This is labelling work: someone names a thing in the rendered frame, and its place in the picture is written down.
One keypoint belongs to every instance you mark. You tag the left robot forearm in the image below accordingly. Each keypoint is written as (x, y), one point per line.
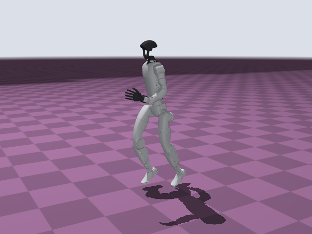
(157, 96)

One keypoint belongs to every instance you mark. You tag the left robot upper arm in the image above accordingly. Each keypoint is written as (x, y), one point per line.
(160, 73)

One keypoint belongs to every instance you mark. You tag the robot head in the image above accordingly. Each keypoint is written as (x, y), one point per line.
(148, 45)

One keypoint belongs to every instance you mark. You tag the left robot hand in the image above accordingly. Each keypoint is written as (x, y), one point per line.
(136, 95)

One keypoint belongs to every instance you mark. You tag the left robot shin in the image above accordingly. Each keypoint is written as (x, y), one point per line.
(173, 160)

